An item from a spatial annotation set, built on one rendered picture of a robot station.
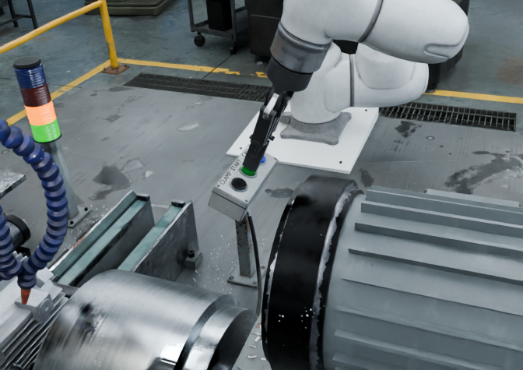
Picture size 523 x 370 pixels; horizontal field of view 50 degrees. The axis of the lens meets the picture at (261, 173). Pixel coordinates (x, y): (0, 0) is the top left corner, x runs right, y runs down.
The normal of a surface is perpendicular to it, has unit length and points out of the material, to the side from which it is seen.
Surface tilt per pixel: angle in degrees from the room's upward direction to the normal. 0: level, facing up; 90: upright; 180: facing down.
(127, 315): 6
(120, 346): 21
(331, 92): 91
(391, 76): 101
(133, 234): 90
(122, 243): 90
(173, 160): 0
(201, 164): 0
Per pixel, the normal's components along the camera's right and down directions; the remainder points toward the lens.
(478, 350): -0.34, 0.14
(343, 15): 0.05, 0.69
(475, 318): -0.30, -0.17
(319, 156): -0.09, -0.82
